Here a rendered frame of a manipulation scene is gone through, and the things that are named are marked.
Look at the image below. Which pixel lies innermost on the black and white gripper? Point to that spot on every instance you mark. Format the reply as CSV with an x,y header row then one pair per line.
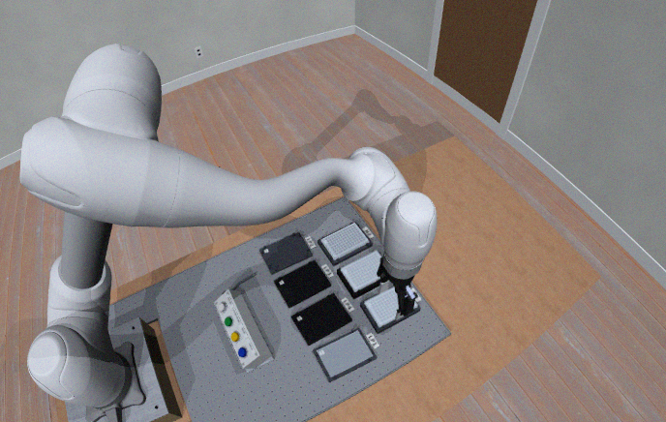
x,y
406,297

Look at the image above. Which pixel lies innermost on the grey button panel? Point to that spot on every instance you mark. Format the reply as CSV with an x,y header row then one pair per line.
x,y
242,331

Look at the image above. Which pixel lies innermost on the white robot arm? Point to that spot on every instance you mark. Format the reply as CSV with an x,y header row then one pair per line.
x,y
102,161

